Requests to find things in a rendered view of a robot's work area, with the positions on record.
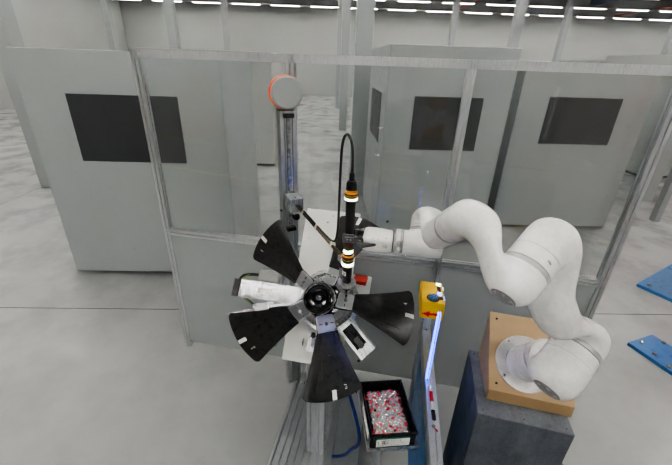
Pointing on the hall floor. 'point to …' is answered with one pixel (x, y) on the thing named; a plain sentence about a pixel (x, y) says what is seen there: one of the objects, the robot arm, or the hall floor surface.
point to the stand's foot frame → (296, 454)
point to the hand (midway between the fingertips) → (349, 235)
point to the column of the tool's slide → (284, 203)
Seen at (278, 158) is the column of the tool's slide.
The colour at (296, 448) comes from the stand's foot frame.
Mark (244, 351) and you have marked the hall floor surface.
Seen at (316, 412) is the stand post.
